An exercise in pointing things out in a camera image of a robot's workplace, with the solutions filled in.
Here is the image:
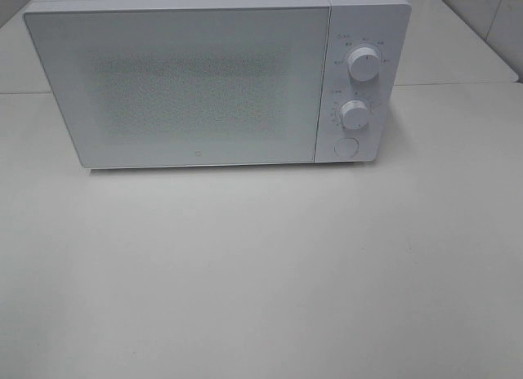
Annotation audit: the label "round white door button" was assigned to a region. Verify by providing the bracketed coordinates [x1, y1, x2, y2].
[334, 138, 359, 159]

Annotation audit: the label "white microwave knob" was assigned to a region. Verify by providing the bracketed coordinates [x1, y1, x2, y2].
[347, 46, 381, 82]
[339, 100, 370, 130]

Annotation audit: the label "white microwave door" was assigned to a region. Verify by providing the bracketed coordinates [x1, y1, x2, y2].
[24, 7, 329, 169]

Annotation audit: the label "white microwave oven body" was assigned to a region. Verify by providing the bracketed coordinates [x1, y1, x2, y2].
[24, 0, 411, 167]

